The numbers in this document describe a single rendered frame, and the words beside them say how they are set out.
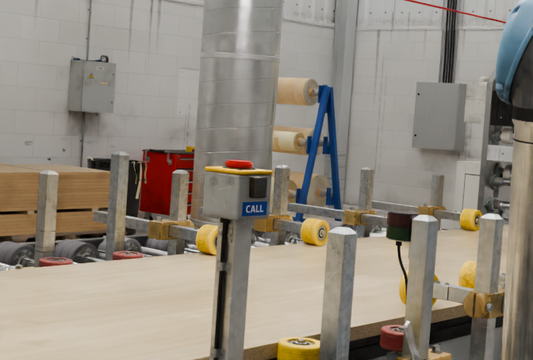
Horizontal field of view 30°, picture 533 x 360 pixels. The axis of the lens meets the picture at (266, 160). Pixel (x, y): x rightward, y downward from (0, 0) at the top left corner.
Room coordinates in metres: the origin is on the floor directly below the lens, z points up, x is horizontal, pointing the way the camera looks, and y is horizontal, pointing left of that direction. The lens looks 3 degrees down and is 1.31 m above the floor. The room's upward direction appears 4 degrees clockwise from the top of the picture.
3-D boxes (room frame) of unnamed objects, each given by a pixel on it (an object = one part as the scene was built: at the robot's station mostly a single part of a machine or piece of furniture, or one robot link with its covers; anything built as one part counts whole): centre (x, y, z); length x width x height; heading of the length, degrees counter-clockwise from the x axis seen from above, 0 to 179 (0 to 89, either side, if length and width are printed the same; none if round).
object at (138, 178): (9.59, 1.44, 0.36); 0.58 x 0.56 x 0.72; 48
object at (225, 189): (1.42, 0.04, 1.18); 0.07 x 0.07 x 0.08; 49
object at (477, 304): (2.01, -0.48, 0.95); 0.14 x 0.06 x 0.05; 139
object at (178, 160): (10.35, 0.89, 0.41); 0.76 x 0.48 x 0.81; 145
